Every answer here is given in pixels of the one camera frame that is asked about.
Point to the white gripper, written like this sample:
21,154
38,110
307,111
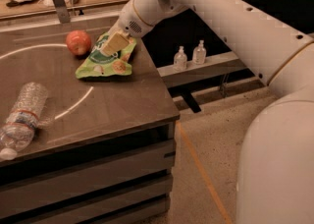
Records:
130,22

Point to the green rice chip bag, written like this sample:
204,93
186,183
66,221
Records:
98,65

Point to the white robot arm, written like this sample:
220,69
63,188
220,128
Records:
275,178

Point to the red apple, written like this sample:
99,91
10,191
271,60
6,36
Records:
78,42

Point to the left clear sanitizer bottle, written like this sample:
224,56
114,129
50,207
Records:
180,60

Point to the clear sanitizer bottle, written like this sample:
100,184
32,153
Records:
199,53
180,60

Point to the right clear sanitizer bottle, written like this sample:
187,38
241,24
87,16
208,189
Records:
199,53

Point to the dark wooden slatted table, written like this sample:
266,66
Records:
107,153

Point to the clear plastic water bottle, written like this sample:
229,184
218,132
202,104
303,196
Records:
19,128

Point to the left metal bracket post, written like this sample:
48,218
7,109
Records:
62,11

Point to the grey metal rail shelf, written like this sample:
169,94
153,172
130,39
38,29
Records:
214,66

